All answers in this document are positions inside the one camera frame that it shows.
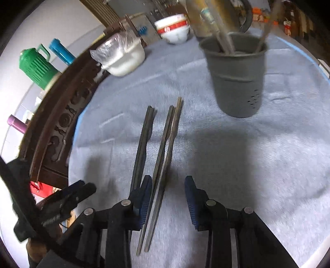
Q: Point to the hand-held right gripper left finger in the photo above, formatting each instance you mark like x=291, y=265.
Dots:
x=145, y=198

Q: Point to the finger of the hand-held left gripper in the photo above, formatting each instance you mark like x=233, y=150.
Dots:
x=85, y=192
x=74, y=186

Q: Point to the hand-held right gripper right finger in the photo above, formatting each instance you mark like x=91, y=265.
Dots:
x=192, y=201

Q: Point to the grey metal chopstick holder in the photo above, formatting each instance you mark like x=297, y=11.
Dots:
x=232, y=85

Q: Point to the grey tablecloth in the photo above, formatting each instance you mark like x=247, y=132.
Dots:
x=232, y=167

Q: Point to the carved wooden bench back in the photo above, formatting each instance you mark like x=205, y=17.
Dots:
x=59, y=123

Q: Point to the purple bottle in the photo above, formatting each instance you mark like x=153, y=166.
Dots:
x=16, y=124

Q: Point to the green thermos flask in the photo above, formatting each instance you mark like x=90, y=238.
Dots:
x=36, y=67

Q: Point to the white plastic basin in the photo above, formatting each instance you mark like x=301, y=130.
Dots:
x=123, y=64

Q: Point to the blue thermos bottle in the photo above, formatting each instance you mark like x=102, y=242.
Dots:
x=61, y=51

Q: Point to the clear plastic bag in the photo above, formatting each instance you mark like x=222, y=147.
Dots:
x=113, y=47

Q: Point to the stacked red white bowls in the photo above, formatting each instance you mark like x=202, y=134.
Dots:
x=178, y=37

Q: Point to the red banded white bowl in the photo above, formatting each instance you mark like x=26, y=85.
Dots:
x=167, y=30

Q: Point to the brown window curtain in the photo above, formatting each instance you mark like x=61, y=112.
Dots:
x=103, y=13

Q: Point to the plain white bowl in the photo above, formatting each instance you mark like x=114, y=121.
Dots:
x=170, y=22

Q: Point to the brass electric kettle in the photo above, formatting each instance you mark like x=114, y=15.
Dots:
x=193, y=18

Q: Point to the blue tablecloth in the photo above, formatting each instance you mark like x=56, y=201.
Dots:
x=304, y=51

